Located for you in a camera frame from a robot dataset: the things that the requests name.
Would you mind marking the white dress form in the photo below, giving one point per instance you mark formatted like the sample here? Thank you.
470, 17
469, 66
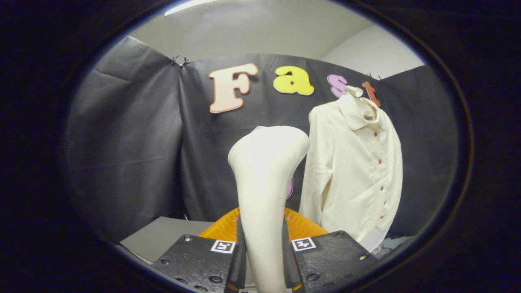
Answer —
355, 91

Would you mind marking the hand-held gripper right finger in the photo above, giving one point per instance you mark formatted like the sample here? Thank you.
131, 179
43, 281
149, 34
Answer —
329, 260

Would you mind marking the cream button shirt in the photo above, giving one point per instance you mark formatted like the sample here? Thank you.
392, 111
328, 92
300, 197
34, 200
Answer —
350, 171

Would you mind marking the black backdrop cloth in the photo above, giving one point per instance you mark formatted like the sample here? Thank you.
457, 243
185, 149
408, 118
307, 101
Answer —
130, 142

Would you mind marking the white garment steamer head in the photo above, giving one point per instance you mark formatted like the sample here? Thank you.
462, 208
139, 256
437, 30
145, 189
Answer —
264, 183

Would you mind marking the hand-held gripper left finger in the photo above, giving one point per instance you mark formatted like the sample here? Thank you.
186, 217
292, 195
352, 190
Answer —
195, 260

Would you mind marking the grey drawer cabinet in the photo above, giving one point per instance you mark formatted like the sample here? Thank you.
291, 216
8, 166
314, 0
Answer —
163, 236

